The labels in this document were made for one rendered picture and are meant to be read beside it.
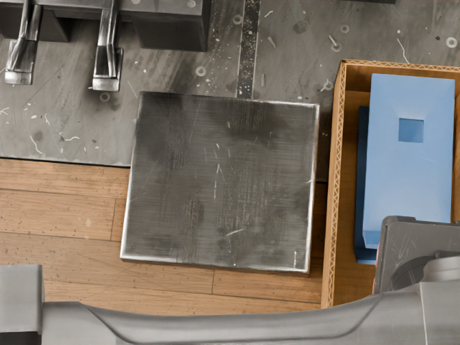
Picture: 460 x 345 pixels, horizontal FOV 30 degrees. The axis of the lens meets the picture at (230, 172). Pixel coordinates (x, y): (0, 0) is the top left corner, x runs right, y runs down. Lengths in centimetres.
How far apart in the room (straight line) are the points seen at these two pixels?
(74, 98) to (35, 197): 10
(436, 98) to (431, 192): 8
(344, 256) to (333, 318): 38
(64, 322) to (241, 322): 8
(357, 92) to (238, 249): 19
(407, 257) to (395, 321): 18
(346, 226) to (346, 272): 4
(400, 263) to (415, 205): 13
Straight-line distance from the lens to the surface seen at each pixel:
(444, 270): 45
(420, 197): 72
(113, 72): 75
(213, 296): 78
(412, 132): 82
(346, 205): 79
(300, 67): 84
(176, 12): 77
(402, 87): 74
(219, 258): 77
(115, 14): 77
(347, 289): 78
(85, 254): 80
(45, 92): 85
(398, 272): 60
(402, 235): 59
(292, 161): 79
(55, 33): 85
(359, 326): 41
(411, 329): 42
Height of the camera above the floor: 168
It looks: 75 degrees down
